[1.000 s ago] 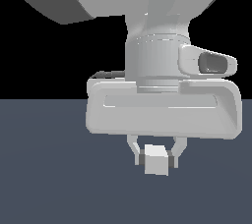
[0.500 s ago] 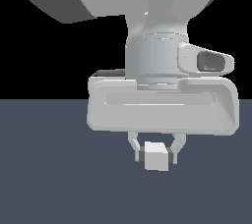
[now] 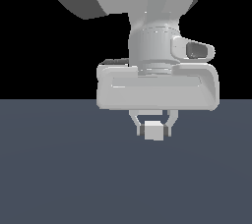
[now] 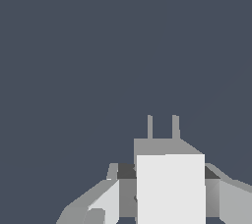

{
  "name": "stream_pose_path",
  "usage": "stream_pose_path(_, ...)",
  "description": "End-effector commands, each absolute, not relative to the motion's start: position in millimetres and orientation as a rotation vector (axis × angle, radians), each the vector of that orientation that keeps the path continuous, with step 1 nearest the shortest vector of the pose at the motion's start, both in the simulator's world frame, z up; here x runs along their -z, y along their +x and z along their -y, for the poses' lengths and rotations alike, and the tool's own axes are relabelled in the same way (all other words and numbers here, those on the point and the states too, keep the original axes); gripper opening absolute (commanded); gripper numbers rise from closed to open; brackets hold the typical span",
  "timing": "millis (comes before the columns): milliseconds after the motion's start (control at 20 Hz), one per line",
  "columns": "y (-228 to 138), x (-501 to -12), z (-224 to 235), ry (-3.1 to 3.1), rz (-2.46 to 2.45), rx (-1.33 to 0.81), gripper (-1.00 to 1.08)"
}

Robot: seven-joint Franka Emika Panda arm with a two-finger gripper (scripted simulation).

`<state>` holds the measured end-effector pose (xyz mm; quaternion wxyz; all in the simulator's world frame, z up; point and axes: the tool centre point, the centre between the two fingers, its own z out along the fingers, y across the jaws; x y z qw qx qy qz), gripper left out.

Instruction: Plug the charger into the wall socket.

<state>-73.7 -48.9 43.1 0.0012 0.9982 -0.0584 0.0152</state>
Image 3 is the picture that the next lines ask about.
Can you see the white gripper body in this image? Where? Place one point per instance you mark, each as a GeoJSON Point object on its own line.
{"type": "Point", "coordinates": [157, 90]}

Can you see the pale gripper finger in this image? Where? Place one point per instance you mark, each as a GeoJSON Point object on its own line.
{"type": "Point", "coordinates": [135, 121]}
{"type": "Point", "coordinates": [172, 121]}

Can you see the white cube charger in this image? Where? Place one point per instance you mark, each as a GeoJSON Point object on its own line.
{"type": "Point", "coordinates": [153, 131]}

